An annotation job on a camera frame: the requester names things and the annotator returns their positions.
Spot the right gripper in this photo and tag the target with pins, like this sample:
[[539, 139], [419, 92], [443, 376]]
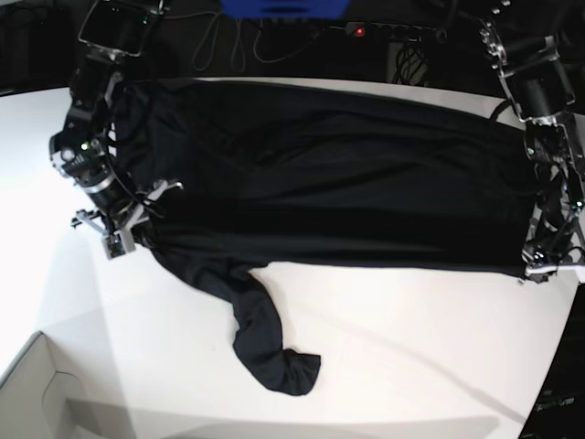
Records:
[[118, 213]]

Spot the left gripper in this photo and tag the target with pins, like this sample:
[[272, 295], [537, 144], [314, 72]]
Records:
[[541, 264]]

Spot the black t-shirt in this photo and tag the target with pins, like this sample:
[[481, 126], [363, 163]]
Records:
[[273, 173]]

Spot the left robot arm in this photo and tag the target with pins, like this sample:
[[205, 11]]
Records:
[[522, 39]]

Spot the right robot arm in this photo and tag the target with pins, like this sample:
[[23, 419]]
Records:
[[112, 32]]

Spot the black power strip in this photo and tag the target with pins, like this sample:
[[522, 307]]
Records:
[[390, 31]]

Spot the blue bin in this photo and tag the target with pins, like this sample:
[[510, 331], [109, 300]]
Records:
[[327, 9]]

